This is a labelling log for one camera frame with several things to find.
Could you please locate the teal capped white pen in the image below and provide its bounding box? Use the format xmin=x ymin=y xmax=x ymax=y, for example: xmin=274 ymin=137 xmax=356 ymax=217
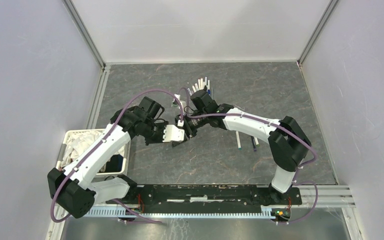
xmin=235 ymin=131 xmax=242 ymax=150

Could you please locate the purple transparent pen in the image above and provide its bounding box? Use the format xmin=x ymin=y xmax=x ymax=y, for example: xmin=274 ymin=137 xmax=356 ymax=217
xmin=250 ymin=136 xmax=257 ymax=152

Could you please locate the green capped white pen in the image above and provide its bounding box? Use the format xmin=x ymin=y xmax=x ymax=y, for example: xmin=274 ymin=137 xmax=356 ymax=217
xmin=253 ymin=137 xmax=260 ymax=147

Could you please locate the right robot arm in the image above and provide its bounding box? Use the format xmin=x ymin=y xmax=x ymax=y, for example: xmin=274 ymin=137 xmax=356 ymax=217
xmin=175 ymin=90 xmax=316 ymax=204

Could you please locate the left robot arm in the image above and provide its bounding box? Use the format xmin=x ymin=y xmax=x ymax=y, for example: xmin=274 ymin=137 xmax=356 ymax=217
xmin=47 ymin=96 xmax=185 ymax=223

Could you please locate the white cloth in basket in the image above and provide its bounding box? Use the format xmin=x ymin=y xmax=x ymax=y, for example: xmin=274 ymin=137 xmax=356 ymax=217
xmin=61 ymin=130 xmax=128 ymax=167

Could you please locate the white plastic basket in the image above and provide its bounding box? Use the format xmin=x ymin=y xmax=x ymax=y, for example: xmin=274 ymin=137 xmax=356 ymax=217
xmin=54 ymin=128 xmax=132 ymax=178

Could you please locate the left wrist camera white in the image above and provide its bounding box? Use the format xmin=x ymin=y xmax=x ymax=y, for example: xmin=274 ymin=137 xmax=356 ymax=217
xmin=162 ymin=121 xmax=185 ymax=143

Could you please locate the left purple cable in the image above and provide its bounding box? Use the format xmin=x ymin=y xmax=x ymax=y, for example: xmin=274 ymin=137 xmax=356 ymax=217
xmin=50 ymin=88 xmax=185 ymax=224

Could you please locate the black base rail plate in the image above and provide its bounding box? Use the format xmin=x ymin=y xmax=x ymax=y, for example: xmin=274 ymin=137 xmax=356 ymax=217
xmin=120 ymin=184 xmax=303 ymax=214

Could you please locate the white slotted cable duct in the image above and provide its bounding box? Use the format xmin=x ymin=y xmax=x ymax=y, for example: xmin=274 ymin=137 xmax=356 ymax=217
xmin=84 ymin=205 xmax=290 ymax=220

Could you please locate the aluminium frame rail left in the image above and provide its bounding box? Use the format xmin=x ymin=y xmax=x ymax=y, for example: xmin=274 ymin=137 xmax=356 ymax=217
xmin=62 ymin=0 xmax=106 ymax=69

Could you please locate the aluminium frame rail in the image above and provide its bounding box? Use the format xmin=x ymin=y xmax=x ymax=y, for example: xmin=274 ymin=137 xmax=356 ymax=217
xmin=296 ymin=0 xmax=340 ymax=68
xmin=62 ymin=0 xmax=106 ymax=69

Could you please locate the aluminium frame rail right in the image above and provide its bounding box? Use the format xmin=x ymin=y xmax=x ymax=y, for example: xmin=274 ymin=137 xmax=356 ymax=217
xmin=296 ymin=0 xmax=340 ymax=68

